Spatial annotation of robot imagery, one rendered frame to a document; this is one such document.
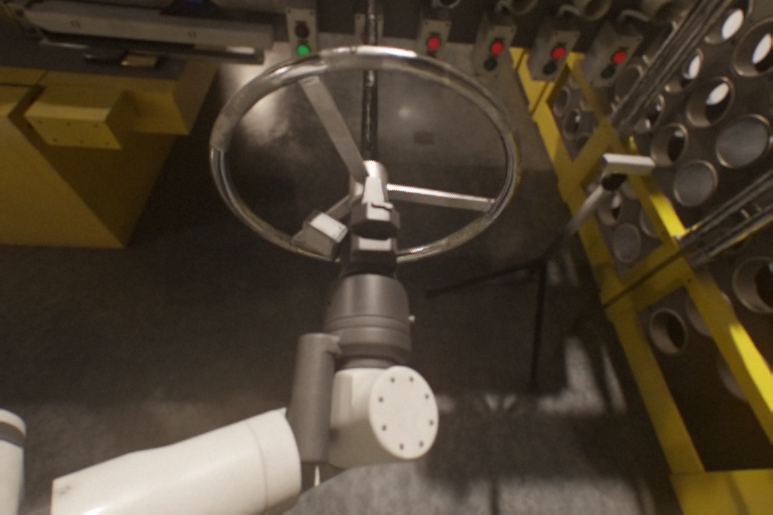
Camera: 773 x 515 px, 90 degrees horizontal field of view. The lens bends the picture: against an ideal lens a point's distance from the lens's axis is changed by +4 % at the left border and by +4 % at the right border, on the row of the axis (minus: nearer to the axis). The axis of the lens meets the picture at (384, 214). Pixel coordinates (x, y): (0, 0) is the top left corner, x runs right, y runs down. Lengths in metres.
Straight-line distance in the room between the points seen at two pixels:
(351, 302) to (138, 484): 0.19
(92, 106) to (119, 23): 0.25
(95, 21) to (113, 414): 1.05
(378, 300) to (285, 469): 0.15
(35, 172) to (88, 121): 0.30
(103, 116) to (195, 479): 0.96
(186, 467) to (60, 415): 1.18
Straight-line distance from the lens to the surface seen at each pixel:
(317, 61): 0.37
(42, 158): 1.34
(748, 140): 2.58
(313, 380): 0.35
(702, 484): 1.45
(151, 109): 1.24
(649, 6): 1.20
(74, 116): 1.18
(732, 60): 2.54
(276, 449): 0.31
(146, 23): 1.28
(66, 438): 1.44
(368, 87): 0.64
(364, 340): 0.35
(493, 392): 1.34
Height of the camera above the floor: 1.24
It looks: 53 degrees down
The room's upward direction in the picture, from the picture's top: 9 degrees clockwise
